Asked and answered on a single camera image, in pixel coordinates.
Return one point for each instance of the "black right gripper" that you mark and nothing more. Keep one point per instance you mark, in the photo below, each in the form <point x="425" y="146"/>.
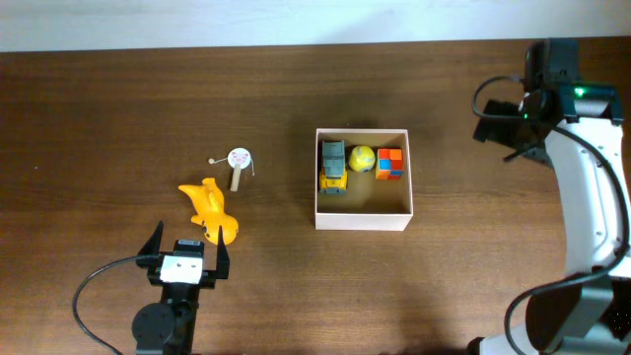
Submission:
<point x="498" y="129"/>

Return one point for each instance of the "yellow ball toy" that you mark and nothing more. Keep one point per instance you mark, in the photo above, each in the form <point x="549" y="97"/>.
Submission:
<point x="362" y="159"/>

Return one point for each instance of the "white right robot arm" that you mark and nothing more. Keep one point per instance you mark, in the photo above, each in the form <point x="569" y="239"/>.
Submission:
<point x="576" y="130"/>

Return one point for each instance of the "pig face rattle drum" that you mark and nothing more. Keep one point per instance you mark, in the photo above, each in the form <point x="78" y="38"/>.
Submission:
<point x="239" y="159"/>

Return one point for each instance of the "pink cardboard box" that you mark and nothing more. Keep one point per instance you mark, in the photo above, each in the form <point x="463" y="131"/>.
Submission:
<point x="369" y="204"/>

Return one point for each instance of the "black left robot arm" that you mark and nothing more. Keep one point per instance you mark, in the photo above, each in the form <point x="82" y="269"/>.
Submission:
<point x="167" y="327"/>

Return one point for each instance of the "yellow grey toy truck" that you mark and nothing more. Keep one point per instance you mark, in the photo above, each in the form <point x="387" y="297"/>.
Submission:
<point x="333" y="176"/>

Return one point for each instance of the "orange rubber dolphin toy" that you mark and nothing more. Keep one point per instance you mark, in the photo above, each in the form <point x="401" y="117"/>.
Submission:
<point x="208" y="202"/>

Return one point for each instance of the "colourful puzzle cube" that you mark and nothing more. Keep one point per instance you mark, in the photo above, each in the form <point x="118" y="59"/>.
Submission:
<point x="389" y="164"/>

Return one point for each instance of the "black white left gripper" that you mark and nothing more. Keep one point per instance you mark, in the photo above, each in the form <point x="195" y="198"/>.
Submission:
<point x="150" y="253"/>

